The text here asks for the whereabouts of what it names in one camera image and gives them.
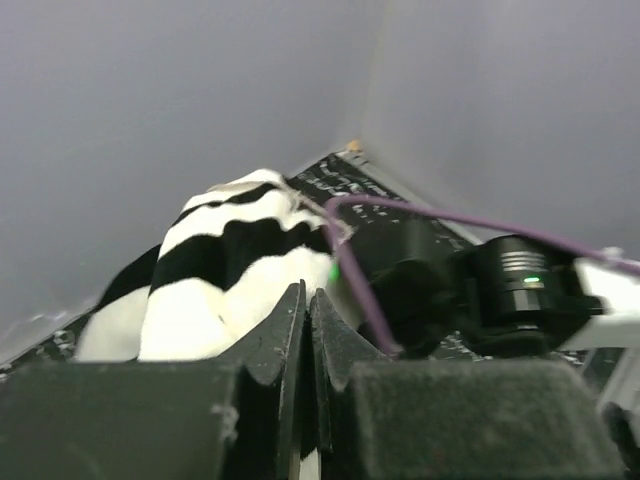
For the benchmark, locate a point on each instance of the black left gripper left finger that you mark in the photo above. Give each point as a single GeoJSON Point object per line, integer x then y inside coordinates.
{"type": "Point", "coordinates": [235, 416]}

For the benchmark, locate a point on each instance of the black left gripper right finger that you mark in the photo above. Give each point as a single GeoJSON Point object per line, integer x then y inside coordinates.
{"type": "Point", "coordinates": [450, 419]}

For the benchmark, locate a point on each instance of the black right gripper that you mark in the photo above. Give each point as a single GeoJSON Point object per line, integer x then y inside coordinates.
{"type": "Point", "coordinates": [509, 297]}

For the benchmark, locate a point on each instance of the black white striped pillowcase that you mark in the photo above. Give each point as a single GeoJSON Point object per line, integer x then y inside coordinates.
{"type": "Point", "coordinates": [223, 265]}

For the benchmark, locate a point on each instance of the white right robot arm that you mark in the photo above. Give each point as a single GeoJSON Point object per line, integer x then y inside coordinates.
{"type": "Point", "coordinates": [618, 326]}

